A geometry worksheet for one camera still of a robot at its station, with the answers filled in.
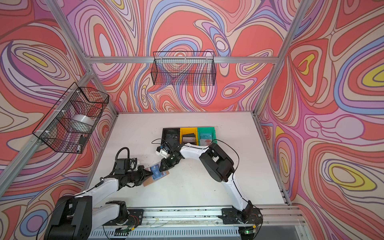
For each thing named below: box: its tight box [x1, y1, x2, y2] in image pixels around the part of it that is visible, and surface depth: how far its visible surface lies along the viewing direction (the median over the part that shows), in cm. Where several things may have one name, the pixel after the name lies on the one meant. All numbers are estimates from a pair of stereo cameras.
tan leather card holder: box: [142, 163, 170, 187], surface depth 88 cm
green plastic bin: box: [197, 127, 218, 146], surface depth 103 cm
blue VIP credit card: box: [150, 163, 162, 180], surface depth 90 cm
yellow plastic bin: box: [179, 127, 199, 146], surface depth 103 cm
